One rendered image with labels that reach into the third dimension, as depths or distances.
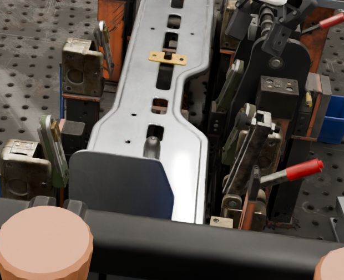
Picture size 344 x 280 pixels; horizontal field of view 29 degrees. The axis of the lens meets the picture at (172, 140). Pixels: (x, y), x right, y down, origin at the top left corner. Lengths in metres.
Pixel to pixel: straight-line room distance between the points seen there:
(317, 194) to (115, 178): 1.01
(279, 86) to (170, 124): 0.22
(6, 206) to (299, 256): 0.14
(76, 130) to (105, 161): 0.58
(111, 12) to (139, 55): 0.32
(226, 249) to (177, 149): 0.91
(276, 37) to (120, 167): 0.32
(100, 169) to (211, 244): 0.39
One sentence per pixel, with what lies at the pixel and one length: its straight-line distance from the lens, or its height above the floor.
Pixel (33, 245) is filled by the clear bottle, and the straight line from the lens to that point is 0.21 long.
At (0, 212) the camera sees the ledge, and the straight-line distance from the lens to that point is 0.33.
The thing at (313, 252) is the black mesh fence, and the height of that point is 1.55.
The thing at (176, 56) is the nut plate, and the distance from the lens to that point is 1.48.
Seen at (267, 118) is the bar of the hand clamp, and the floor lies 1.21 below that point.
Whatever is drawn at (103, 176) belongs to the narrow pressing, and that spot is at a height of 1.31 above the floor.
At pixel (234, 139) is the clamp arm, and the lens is 1.20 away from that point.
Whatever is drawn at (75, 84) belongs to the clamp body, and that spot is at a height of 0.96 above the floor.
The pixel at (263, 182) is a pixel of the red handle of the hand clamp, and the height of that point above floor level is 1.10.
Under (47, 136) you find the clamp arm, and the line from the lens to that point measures 1.09.
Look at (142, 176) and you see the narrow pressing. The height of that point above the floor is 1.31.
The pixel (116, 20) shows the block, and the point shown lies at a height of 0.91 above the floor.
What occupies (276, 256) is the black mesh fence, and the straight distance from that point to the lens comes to 0.33.
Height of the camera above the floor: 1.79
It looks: 39 degrees down
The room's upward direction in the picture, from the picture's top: 8 degrees clockwise
